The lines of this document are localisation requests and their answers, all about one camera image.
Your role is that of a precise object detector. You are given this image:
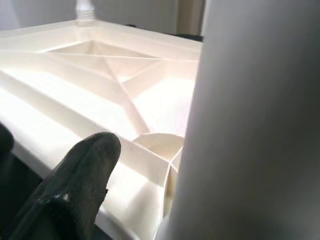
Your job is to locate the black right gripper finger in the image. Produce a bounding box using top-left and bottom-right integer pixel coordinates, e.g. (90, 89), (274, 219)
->
(7, 131), (123, 240)

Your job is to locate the white plastic table leg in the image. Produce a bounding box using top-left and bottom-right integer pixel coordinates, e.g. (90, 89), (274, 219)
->
(74, 0), (96, 27)
(153, 0), (320, 240)

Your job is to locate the white plastic table top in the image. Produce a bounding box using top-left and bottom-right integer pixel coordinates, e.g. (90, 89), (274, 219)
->
(0, 18), (206, 240)

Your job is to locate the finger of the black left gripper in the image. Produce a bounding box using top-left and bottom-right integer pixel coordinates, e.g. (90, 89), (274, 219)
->
(0, 122), (15, 161)

